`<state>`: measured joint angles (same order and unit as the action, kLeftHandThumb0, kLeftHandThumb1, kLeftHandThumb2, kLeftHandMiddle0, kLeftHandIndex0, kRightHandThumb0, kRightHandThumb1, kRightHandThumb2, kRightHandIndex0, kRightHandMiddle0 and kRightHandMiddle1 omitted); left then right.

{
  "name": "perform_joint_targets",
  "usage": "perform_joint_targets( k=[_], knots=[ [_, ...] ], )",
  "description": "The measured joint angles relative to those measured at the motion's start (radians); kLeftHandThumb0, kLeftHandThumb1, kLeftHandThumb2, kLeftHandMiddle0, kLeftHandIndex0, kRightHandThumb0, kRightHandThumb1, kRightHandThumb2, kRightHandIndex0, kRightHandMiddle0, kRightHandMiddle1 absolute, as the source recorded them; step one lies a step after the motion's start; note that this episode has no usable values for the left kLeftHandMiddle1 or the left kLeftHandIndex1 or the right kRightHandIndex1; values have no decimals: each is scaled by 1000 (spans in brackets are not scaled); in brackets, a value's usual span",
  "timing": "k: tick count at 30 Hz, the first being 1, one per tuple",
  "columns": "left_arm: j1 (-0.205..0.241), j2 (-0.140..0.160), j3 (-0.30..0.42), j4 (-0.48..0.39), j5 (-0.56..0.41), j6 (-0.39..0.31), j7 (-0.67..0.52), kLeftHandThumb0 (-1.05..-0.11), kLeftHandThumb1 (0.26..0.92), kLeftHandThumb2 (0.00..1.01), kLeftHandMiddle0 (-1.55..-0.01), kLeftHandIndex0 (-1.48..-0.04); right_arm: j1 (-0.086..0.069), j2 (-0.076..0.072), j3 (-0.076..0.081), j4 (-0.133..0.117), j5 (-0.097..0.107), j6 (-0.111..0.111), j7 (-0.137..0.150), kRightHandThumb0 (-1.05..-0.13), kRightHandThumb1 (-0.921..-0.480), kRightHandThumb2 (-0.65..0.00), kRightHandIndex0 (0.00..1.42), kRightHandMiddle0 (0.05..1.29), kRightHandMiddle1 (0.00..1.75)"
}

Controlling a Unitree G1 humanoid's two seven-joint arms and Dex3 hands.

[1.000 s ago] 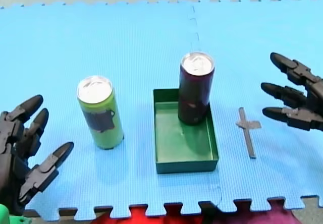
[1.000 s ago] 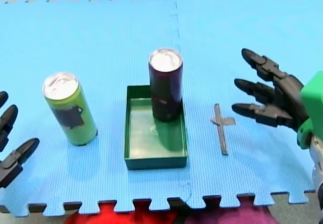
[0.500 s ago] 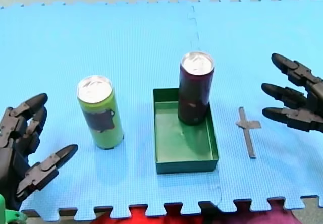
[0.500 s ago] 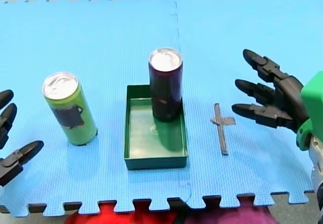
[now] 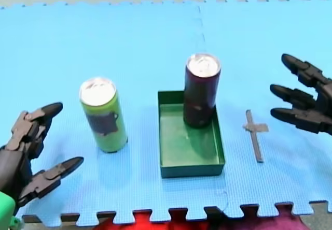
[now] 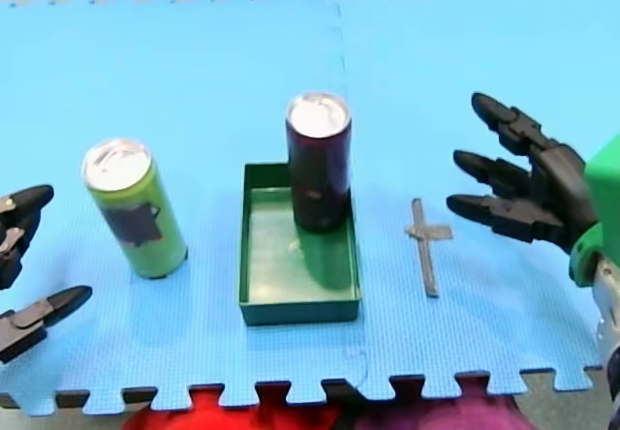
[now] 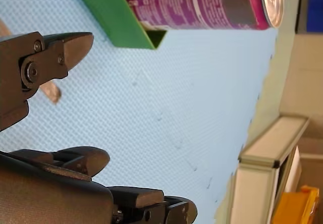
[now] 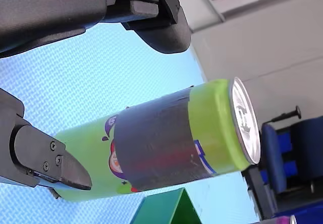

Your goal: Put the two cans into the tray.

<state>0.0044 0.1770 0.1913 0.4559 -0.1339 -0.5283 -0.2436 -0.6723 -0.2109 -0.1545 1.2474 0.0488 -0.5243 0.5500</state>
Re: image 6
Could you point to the shallow green tray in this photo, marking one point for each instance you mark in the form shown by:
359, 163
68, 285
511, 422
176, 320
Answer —
298, 255

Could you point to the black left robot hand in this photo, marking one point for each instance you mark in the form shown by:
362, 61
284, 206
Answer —
19, 260

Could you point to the dark purple drink can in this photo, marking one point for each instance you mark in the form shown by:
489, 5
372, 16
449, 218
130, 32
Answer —
319, 168

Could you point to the green drink can dark band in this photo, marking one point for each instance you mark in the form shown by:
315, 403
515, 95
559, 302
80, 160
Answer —
135, 212

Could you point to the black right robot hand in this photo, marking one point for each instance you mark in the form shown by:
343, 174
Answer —
537, 193

